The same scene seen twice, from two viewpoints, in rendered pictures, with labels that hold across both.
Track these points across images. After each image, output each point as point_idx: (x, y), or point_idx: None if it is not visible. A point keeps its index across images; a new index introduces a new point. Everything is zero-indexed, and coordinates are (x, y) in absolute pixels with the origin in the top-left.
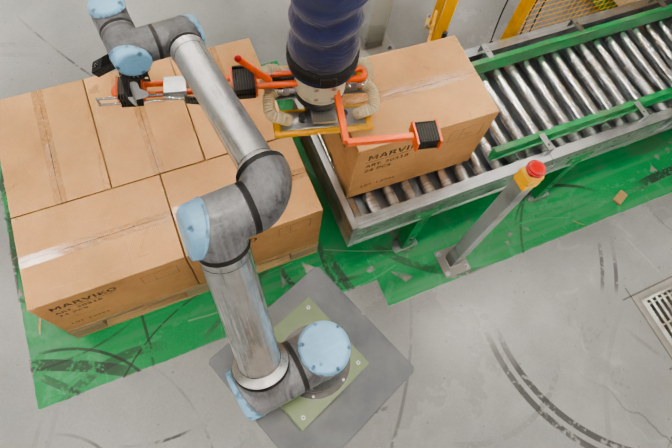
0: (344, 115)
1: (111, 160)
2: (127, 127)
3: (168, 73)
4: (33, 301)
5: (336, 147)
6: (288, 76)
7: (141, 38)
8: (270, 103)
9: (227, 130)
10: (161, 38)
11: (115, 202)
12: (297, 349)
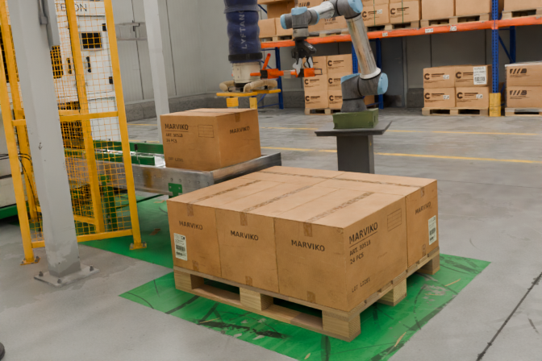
0: None
1: (323, 193)
2: (293, 197)
3: (230, 203)
4: (430, 180)
5: (243, 145)
6: None
7: None
8: (270, 79)
9: (322, 6)
10: None
11: (347, 185)
12: (357, 76)
